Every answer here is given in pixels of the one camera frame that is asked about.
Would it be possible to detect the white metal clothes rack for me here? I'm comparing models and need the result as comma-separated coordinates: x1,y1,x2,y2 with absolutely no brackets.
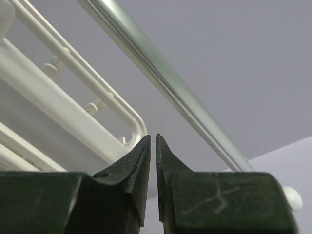
77,0,303,212

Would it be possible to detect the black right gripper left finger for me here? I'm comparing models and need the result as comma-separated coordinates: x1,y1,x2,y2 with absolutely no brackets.
0,135,151,234

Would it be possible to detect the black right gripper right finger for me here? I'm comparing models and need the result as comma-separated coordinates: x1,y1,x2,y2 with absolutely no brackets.
156,135,298,234

